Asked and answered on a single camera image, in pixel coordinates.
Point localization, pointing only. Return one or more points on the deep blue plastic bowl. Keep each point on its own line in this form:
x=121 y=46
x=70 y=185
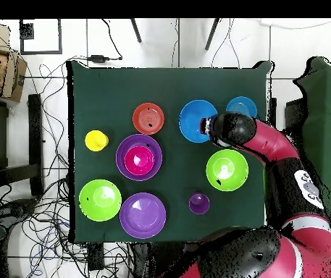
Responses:
x=191 y=121

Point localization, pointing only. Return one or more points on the green plastic bowl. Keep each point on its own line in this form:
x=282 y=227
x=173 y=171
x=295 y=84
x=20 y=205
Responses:
x=227 y=170
x=100 y=201

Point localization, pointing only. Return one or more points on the orange ribbed plastic bowl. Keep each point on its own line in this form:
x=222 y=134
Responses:
x=147 y=118

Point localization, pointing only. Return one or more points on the small pink plastic bowl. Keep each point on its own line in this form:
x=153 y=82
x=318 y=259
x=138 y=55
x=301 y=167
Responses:
x=139 y=160

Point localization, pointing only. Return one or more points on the purple plastic bowl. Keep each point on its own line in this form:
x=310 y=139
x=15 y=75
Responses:
x=143 y=217
x=120 y=157

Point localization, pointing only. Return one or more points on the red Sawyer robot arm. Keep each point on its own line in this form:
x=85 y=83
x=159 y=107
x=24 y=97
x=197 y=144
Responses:
x=269 y=142

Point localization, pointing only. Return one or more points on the shallow ribbed blue bowl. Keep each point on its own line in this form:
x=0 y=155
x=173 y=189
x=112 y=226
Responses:
x=242 y=105

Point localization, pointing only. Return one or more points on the purple plastic cup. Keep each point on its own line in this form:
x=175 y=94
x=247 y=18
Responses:
x=199 y=203

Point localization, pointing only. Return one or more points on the black tripod leg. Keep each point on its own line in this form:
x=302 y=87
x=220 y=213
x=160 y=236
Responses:
x=136 y=30
x=212 y=33

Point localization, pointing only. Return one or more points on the yellow plastic cup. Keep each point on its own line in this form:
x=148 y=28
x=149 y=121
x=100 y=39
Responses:
x=95 y=140

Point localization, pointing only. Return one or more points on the black power adapter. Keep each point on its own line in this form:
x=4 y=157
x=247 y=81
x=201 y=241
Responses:
x=98 y=58

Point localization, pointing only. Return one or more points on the brown cardboard box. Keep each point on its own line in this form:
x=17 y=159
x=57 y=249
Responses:
x=11 y=78

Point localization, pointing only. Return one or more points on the black stand foot with knob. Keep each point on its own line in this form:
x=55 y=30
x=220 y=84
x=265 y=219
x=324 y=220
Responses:
x=17 y=208

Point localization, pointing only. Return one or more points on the black bench frame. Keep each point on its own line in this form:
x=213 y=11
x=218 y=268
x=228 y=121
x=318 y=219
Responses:
x=36 y=144

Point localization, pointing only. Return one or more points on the black square frame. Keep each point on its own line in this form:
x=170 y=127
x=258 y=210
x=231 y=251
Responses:
x=59 y=37

